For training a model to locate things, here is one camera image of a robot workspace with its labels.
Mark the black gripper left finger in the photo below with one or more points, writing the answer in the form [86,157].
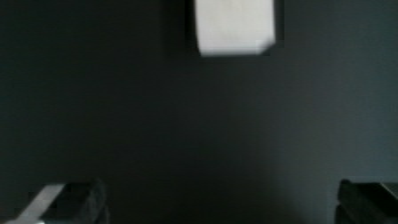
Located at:
[70,203]

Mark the white table leg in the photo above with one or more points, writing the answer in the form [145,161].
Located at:
[236,27]

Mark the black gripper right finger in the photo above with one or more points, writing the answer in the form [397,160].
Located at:
[369,203]

